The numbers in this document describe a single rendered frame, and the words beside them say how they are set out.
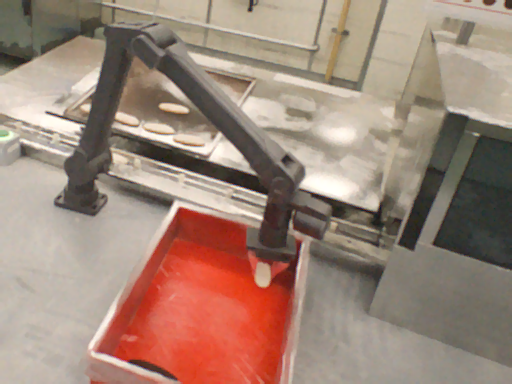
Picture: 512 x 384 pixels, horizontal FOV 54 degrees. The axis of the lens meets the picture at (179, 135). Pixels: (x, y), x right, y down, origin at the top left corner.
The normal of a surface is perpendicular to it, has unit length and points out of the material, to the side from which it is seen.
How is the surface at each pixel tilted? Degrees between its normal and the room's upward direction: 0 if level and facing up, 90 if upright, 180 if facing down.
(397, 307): 90
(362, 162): 10
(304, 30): 90
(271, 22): 90
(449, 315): 90
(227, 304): 0
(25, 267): 0
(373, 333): 0
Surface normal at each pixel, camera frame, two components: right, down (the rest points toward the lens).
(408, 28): -0.40, 0.39
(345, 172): 0.04, -0.80
